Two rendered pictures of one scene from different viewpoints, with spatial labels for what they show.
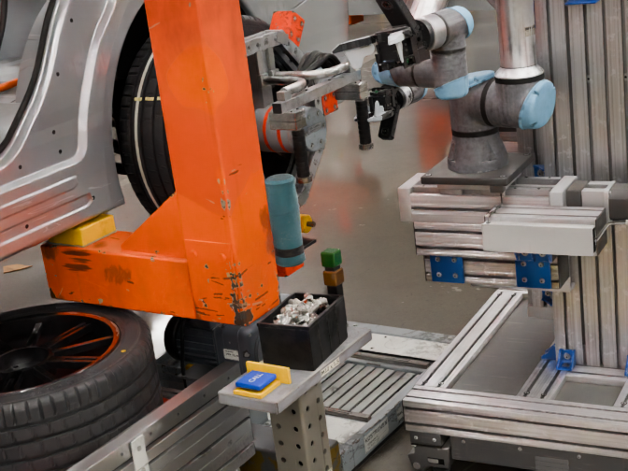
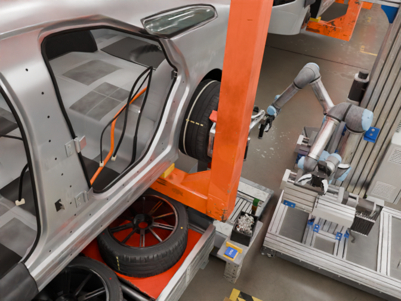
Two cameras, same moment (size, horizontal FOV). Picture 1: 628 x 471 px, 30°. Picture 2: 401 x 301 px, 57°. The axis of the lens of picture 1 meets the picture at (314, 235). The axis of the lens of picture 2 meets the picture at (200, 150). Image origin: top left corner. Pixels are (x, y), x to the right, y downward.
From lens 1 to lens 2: 152 cm
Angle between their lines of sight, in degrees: 22
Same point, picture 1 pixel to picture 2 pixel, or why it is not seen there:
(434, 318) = (257, 171)
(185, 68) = (227, 150)
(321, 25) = not seen: hidden behind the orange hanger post
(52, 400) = (162, 254)
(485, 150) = not seen: hidden behind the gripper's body
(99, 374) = (176, 242)
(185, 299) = (203, 208)
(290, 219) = not seen: hidden behind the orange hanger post
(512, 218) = (324, 207)
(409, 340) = (253, 188)
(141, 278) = (187, 196)
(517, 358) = (298, 219)
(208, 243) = (218, 199)
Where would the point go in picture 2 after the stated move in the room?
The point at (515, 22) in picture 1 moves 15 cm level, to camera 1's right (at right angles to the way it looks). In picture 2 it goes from (348, 150) to (371, 150)
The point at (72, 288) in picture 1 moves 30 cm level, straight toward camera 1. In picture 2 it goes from (157, 187) to (166, 217)
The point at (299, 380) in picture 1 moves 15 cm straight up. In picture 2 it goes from (244, 251) to (247, 237)
